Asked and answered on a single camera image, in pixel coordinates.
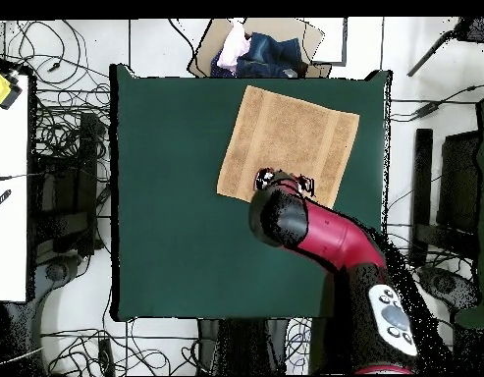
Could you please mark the tan terry towel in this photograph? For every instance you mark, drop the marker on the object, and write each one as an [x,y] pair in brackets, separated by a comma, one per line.
[288,133]

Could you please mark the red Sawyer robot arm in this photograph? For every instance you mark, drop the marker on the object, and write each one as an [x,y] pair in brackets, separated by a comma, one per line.
[335,235]

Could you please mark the dark green table cloth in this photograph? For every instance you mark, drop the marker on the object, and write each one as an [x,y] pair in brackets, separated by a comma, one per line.
[167,196]

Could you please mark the blue denim jeans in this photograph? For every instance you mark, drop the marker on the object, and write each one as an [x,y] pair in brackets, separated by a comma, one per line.
[273,55]

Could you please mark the brown cardboard box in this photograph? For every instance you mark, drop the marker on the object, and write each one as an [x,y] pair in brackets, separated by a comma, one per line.
[304,43]

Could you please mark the pale pink garment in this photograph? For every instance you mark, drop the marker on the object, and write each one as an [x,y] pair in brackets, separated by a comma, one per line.
[231,51]

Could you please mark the black tripod stand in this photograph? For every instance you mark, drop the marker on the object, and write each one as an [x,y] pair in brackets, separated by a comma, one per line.
[477,29]

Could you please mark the black power strip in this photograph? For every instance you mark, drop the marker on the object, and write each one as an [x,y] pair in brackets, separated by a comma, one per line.
[106,353]

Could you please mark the white side table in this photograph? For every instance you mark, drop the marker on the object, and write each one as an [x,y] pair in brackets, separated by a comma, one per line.
[8,235]

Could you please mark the yellow emergency stop button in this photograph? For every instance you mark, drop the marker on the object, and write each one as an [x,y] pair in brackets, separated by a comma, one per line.
[0,88]

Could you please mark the black chair frame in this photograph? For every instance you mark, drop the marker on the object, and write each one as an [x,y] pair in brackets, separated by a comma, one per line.
[88,157]
[422,176]

